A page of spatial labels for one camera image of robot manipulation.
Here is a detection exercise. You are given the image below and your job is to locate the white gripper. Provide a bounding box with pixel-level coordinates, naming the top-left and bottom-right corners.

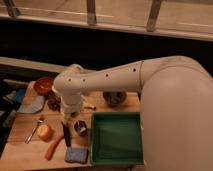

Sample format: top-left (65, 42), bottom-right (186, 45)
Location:
top-left (60, 107), bottom-right (81, 123)

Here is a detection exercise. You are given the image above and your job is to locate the orange red pepper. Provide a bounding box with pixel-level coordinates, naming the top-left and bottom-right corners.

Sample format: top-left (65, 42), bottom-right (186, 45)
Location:
top-left (45, 135), bottom-right (64, 160)

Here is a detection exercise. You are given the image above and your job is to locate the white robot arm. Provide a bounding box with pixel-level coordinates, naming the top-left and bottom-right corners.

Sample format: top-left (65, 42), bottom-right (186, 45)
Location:
top-left (53, 56), bottom-right (213, 171)

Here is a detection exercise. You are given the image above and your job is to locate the small dark metal cup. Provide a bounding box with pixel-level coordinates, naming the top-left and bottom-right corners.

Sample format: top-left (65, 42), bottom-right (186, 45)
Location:
top-left (74, 120), bottom-right (88, 136)

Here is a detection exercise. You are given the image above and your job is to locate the yellow banana piece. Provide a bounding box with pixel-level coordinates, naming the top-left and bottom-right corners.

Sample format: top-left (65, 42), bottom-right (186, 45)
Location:
top-left (84, 105), bottom-right (96, 110)

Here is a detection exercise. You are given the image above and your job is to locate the purple grapes bunch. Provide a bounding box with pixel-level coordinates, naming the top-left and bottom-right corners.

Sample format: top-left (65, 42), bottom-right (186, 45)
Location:
top-left (47, 97), bottom-right (60, 111)

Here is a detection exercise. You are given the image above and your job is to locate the yellow orange fruit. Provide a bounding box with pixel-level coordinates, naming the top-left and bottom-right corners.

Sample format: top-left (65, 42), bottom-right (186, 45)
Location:
top-left (37, 124), bottom-right (53, 141)

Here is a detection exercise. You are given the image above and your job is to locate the red bowl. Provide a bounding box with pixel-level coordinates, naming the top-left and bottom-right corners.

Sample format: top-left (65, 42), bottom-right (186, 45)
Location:
top-left (33, 77), bottom-right (53, 96)

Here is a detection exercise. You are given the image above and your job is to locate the dark brown bowl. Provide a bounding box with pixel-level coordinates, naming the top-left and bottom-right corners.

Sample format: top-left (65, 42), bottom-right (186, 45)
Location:
top-left (103, 92), bottom-right (127, 107)

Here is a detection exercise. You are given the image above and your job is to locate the blue sponge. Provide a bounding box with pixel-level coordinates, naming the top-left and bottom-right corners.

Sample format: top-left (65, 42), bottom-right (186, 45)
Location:
top-left (65, 147), bottom-right (88, 164)

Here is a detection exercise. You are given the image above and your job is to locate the wooden board table top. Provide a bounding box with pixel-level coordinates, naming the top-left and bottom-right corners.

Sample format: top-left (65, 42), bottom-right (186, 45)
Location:
top-left (0, 81), bottom-right (140, 171)

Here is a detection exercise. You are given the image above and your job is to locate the blue object at left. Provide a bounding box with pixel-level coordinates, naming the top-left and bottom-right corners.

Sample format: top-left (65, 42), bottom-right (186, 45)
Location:
top-left (3, 89), bottom-right (26, 103)

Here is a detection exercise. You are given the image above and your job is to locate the green plastic tray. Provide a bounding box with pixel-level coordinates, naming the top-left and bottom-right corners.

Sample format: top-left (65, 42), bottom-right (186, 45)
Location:
top-left (90, 112), bottom-right (143, 166)

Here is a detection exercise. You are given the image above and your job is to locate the black handled knife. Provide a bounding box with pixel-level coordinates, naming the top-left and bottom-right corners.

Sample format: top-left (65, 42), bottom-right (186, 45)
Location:
top-left (61, 122), bottom-right (71, 147)

